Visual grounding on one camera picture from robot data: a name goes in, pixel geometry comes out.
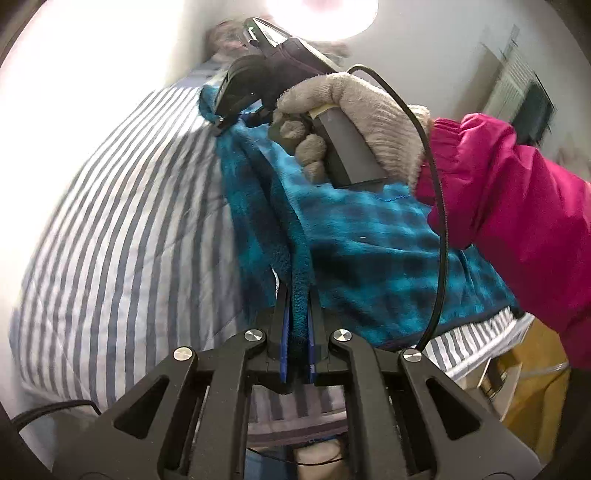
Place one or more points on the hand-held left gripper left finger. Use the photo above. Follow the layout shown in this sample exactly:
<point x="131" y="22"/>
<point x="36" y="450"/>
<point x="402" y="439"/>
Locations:
<point x="285" y="344"/>

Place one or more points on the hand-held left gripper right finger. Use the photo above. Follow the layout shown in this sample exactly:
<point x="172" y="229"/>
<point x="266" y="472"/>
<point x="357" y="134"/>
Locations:
<point x="311" y="344"/>

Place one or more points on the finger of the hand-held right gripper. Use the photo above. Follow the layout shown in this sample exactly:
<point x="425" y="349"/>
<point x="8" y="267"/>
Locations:
<point x="220" y="122"/>

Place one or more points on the blue plaid fleece garment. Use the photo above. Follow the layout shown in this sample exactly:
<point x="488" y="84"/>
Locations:
<point x="369" y="258"/>

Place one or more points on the person's right forearm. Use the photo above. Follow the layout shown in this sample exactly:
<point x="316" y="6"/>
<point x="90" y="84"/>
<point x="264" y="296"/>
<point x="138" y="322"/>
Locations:
<point x="517" y="207"/>

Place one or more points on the person's right hand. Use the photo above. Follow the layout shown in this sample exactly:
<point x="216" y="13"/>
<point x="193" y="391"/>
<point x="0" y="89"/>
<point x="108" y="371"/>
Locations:
<point x="369" y="115"/>

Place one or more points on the blue checked bed sheet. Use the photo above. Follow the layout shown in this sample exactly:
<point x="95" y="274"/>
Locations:
<point x="207" y="71"/>

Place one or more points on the folded floral quilt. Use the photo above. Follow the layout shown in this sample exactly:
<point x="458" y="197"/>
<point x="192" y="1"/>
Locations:
<point x="226" y="39"/>

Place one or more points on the grey striped quilt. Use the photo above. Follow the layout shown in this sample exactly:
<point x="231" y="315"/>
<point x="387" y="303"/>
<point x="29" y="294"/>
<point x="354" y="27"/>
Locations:
<point x="138" y="230"/>

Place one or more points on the dark box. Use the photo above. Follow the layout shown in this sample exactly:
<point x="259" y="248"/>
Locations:
<point x="533" y="113"/>

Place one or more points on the white slatted wall unit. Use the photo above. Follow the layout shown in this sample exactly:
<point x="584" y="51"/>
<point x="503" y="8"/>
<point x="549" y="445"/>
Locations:
<point x="505" y="85"/>

